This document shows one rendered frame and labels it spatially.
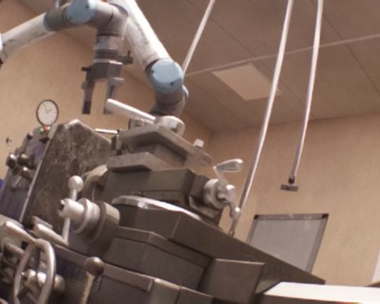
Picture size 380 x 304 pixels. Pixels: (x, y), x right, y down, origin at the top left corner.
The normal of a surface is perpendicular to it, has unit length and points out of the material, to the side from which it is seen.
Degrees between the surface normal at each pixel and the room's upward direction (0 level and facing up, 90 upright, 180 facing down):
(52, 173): 90
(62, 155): 90
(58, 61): 90
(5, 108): 90
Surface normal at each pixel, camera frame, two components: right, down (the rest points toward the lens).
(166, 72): 0.01, -0.29
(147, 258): 0.63, -0.07
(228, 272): -0.70, -0.47
